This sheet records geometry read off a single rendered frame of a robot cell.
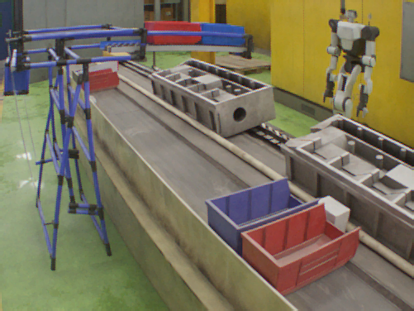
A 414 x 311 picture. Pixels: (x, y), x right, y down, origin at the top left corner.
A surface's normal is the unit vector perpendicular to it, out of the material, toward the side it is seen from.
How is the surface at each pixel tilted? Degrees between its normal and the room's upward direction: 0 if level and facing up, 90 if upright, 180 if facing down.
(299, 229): 88
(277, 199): 88
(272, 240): 88
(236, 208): 88
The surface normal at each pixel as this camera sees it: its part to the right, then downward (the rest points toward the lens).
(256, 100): 0.47, 0.35
